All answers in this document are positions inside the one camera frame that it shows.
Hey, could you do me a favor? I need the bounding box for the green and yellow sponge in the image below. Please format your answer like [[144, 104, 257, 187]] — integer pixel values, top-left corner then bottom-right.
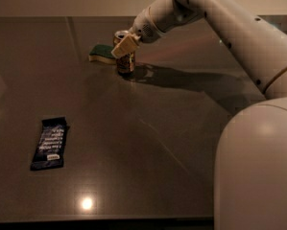
[[88, 44, 116, 64]]

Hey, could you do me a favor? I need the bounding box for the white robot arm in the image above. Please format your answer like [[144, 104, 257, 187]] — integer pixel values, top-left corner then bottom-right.
[[112, 0, 287, 230]]

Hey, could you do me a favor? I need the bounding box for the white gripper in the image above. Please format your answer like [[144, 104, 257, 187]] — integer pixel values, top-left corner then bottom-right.
[[111, 8, 164, 58]]

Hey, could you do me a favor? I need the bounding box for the dark blue snack wrapper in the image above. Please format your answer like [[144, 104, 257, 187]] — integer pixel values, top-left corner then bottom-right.
[[30, 117, 68, 171]]

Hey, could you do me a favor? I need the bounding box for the orange soda can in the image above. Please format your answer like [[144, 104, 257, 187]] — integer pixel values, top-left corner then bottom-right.
[[113, 31, 135, 76]]

